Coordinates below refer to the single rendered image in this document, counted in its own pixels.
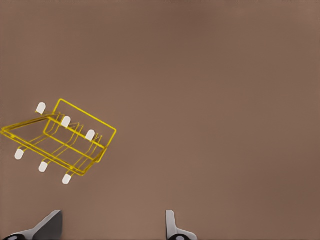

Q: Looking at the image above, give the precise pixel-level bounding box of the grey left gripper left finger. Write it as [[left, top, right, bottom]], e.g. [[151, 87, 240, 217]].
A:
[[0, 209, 63, 240]]

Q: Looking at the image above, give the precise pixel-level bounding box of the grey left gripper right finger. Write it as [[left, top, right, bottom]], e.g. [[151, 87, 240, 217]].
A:
[[165, 209, 198, 240]]

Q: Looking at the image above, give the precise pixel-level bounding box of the yellow wire cup holder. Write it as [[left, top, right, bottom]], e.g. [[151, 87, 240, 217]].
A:
[[0, 98, 118, 186]]

